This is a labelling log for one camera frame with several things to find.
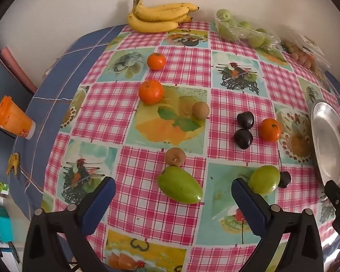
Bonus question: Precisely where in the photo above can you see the clear plastic clamshell box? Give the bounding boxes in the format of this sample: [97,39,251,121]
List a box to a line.
[283,31,332,71]

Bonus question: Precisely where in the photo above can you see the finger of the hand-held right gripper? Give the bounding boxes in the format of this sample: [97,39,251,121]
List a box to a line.
[324,180,340,211]

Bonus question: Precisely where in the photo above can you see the round silver metal tray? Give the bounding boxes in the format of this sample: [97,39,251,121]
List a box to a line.
[311,100,340,203]

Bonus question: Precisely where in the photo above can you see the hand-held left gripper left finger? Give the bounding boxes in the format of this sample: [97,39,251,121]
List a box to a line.
[23,176,117,272]

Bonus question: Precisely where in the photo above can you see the small orange tangerine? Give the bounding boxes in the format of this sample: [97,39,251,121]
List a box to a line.
[147,52,167,71]

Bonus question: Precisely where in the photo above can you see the elongated green jujube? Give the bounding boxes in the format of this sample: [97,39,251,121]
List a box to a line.
[157,166,203,204]

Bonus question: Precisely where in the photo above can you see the round brown kiwi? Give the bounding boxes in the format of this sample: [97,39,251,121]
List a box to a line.
[165,147,187,167]
[192,101,210,119]

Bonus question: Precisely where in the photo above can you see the large orange tangerine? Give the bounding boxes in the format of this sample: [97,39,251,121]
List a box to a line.
[138,79,165,104]

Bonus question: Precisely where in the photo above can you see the orange plastic cup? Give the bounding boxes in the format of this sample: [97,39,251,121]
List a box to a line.
[0,96,36,140]

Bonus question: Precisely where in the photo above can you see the clear plastic fruit container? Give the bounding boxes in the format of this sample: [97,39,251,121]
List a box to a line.
[214,13,282,50]

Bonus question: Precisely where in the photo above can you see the pink checked printed tablecloth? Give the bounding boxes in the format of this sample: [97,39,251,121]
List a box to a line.
[41,21,340,272]

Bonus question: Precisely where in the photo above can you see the round green jujube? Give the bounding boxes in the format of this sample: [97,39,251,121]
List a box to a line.
[248,165,281,196]

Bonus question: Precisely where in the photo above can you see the pile of brown longans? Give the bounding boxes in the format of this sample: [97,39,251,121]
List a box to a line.
[285,40,315,68]

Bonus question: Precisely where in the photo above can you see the orange tangerine with stem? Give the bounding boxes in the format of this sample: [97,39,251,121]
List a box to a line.
[258,118,282,142]

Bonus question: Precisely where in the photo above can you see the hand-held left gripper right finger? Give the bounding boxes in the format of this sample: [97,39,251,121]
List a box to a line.
[231,177,325,272]

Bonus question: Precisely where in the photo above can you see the pink flat board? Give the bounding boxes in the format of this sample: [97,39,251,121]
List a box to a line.
[0,46,39,95]

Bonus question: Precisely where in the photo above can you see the yellow clip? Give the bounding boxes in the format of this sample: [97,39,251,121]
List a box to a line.
[6,153,21,175]

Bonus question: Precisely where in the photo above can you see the teal box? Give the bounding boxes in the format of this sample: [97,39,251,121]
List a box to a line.
[0,205,16,243]

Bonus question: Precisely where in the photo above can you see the dark purple plum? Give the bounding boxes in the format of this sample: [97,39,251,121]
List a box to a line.
[234,129,253,150]
[278,171,292,189]
[237,112,255,129]

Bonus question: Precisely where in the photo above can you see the bunch of yellow bananas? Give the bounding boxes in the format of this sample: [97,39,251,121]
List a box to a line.
[127,0,200,33]

